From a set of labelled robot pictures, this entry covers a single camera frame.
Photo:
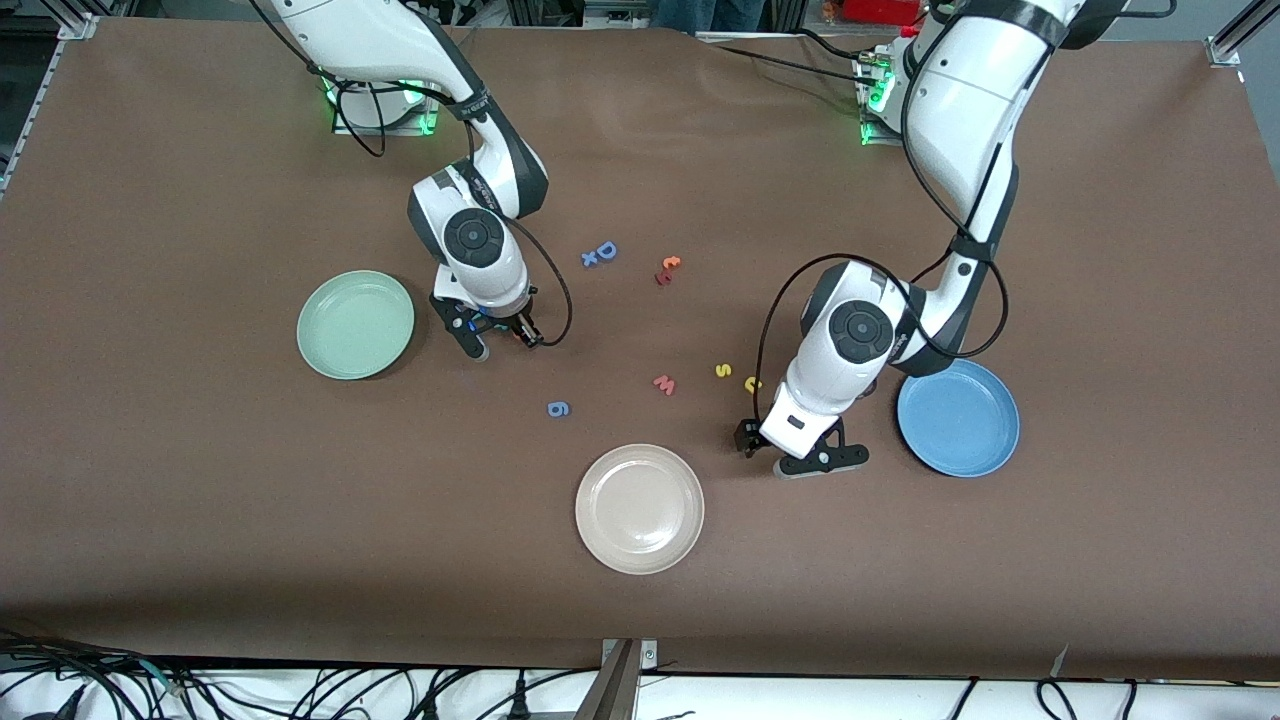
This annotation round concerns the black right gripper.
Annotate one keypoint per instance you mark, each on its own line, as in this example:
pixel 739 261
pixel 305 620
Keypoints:
pixel 510 322

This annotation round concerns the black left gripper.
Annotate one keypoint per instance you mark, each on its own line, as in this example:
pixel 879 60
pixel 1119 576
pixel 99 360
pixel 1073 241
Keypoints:
pixel 747 436

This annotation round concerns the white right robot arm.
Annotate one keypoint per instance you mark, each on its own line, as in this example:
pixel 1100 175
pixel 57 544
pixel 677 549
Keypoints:
pixel 380 40

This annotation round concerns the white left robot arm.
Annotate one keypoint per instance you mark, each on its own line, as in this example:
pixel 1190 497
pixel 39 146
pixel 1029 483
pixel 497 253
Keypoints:
pixel 960 110

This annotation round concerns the red foam letter w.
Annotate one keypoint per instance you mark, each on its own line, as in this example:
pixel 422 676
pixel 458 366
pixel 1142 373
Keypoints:
pixel 664 384

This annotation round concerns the blue foam letter D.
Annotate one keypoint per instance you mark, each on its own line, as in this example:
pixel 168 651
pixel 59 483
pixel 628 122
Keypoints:
pixel 606 250

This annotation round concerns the beige plate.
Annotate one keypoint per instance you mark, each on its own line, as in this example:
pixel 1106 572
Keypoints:
pixel 640 510

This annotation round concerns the pale green plate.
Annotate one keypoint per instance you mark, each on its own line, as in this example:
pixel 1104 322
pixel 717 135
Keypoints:
pixel 355 325

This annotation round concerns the blue plate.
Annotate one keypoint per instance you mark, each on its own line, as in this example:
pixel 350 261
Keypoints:
pixel 965 425

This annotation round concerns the person in blue jeans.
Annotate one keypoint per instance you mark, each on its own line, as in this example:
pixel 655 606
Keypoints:
pixel 700 12

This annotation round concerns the red box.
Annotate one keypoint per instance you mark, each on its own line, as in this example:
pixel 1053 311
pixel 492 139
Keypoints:
pixel 880 10

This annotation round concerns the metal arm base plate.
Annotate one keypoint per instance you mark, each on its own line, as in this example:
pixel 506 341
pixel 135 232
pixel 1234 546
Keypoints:
pixel 875 135
pixel 400 128

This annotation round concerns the aluminium mount bracket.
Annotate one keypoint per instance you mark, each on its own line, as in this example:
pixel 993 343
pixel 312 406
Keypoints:
pixel 612 685

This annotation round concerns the aluminium frame profile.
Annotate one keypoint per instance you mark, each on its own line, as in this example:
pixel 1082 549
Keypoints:
pixel 78 25
pixel 1225 48

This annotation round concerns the aluminium frame rail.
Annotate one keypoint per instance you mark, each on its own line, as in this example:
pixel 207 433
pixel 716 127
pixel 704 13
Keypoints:
pixel 25 110

